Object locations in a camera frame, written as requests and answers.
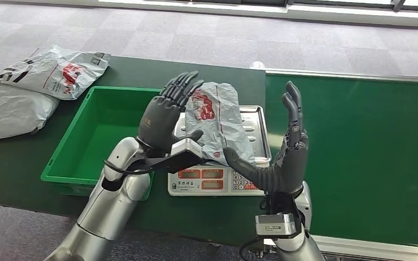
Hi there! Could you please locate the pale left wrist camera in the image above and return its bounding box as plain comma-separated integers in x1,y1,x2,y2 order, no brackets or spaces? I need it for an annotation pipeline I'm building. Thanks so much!
170,138,204,160

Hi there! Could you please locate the white parcel bag black print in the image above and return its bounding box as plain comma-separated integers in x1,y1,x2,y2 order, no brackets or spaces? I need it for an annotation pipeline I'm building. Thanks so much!
0,44,112,101

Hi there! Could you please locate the black camera bracket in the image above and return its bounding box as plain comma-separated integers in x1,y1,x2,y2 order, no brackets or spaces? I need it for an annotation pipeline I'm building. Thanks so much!
263,192,304,240
127,148,203,176

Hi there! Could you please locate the black left camera bracket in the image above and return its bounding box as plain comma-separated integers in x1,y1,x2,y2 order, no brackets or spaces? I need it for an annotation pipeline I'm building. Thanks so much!
127,148,203,176

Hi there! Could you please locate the green conveyor belt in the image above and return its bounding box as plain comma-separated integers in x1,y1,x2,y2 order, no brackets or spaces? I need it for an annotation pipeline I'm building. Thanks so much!
264,73,418,248

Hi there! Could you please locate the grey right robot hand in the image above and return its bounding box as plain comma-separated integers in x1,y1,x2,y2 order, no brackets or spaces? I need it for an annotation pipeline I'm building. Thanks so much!
223,80,309,196

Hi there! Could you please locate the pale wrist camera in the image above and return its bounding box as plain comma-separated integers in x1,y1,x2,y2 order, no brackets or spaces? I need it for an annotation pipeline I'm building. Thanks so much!
170,138,204,160
255,213,297,238

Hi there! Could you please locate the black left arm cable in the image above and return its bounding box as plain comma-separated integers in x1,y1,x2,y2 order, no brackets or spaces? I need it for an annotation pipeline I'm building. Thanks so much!
103,159,154,177

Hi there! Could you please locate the silver conveyor side rail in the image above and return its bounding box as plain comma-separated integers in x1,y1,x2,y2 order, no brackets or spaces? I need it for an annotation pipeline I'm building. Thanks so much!
311,235,418,261
249,61,418,84

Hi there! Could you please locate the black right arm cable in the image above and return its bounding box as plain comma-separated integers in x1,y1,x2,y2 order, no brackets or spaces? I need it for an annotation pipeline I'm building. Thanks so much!
238,237,269,261

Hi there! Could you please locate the green plastic crate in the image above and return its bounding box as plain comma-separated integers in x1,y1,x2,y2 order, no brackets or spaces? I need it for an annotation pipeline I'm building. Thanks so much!
40,85,163,202

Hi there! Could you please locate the white electronic scale steel pan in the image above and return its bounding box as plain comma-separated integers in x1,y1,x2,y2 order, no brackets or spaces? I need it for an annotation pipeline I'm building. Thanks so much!
167,104,273,197

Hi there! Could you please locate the white window sill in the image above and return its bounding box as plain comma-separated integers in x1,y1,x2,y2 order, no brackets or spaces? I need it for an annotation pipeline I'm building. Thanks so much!
97,0,418,29

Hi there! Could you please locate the black right camera bracket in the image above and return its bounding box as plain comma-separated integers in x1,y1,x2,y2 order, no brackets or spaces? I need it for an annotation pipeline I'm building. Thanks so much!
263,192,304,240

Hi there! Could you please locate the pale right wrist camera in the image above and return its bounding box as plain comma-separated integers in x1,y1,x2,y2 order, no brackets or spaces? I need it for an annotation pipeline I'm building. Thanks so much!
255,213,297,238

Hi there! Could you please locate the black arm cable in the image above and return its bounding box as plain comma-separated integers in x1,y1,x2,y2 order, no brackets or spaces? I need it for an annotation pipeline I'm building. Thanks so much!
238,237,269,261
103,159,154,177

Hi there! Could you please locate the large white parcel bag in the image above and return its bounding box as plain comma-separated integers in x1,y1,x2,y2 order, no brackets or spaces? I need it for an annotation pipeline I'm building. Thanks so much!
0,72,60,142

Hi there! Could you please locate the small grey red-print parcel bag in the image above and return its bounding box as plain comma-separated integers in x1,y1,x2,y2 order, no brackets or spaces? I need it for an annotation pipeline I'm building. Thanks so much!
184,82,256,167

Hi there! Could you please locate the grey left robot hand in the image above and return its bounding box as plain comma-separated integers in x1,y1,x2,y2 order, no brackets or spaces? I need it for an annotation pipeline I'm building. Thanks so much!
137,71,205,154

